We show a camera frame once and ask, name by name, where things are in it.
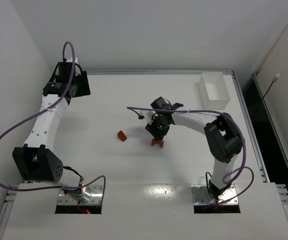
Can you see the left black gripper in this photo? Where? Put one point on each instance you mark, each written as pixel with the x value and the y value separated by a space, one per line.
pixel 82 83

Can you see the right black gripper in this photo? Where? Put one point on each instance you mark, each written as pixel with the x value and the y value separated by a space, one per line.
pixel 156 133

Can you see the orange arch wood block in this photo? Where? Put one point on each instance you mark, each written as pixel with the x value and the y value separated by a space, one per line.
pixel 157 142

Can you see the orange wedge wood block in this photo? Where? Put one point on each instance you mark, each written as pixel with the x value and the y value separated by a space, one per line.
pixel 121 136

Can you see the white plastic bin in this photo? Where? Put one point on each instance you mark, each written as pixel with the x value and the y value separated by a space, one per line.
pixel 213 91

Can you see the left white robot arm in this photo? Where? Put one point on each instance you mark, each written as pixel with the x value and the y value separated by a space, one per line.
pixel 36 160

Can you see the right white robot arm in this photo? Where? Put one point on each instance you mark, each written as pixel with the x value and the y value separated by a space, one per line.
pixel 223 139

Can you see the aluminium frame rail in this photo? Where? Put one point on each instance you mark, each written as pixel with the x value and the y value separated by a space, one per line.
pixel 159 72

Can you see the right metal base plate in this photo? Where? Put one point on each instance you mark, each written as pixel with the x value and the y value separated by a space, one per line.
pixel 201 197

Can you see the metal base plate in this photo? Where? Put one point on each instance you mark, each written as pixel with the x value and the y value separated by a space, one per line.
pixel 87 196
pixel 201 197

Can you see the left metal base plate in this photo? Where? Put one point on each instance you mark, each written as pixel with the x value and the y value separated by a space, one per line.
pixel 87 196

